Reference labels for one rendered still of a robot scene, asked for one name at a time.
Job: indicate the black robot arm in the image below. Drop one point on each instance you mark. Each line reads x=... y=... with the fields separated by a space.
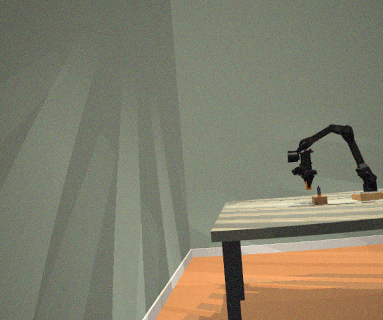
x=347 y=133

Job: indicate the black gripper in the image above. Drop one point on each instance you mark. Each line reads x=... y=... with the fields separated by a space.
x=309 y=173

